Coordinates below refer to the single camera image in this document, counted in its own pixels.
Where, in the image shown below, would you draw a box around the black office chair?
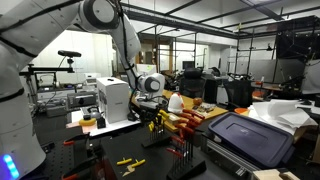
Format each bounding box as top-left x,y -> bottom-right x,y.
179,68 -> 205,98

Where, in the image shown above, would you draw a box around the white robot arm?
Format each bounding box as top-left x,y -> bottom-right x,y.
0,0 -> 164,180

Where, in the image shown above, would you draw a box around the white cardboard box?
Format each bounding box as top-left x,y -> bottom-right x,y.
97,77 -> 129,124

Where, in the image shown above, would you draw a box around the dark blue plastic bin lid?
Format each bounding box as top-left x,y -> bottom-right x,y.
208,112 -> 295,168

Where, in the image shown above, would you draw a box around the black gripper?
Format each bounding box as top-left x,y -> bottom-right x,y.
129,102 -> 164,124

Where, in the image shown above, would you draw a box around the white chicken plush toy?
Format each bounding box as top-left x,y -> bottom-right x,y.
168,93 -> 184,114

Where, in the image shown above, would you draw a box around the black stand with red keys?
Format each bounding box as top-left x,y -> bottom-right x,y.
167,109 -> 206,180

